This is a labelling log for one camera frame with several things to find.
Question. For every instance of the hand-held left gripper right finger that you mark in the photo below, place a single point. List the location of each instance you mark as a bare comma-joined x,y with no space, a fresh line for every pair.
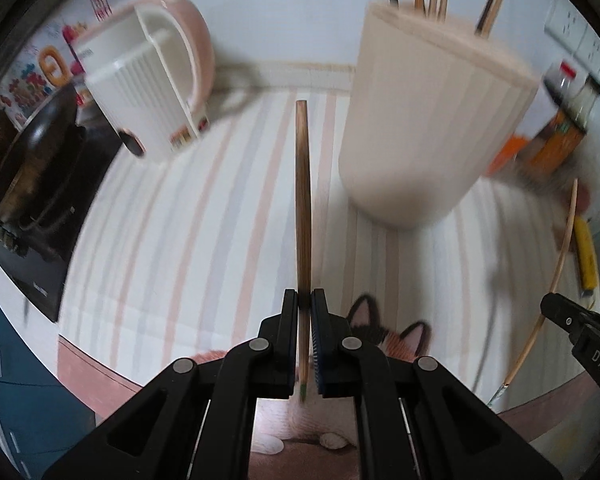
320,330

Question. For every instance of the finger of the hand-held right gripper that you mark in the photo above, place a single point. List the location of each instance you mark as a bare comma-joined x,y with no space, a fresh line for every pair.
562,310

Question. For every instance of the orange label bottle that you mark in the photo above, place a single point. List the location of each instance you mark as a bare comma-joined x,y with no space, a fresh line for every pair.
555,130

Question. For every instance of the blue cabinet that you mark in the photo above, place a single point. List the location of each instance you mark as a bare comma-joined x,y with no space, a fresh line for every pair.
20,400

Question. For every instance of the black frying pan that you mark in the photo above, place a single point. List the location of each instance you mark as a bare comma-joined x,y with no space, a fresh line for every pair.
30,150

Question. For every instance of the white and pink electric kettle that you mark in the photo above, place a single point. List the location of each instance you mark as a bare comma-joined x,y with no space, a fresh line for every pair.
140,85

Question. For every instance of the yellow plastic tool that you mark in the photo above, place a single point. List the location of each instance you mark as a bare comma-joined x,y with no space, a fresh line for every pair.
586,255

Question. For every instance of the white wall power outlet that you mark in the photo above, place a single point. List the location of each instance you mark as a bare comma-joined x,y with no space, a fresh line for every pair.
575,30

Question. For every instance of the cream ribbed utensil holder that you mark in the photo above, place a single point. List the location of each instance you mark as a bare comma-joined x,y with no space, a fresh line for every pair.
420,125

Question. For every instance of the colourful wall sticker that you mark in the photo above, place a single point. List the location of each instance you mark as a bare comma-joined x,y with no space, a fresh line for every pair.
50,60

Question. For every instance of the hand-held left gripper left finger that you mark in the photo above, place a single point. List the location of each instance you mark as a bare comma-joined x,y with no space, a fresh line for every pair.
291,325

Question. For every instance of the black induction cooktop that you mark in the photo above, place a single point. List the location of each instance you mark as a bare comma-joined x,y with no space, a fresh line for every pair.
35,260

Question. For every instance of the striped cat print table mat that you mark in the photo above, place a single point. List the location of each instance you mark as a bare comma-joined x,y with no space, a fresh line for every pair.
190,240

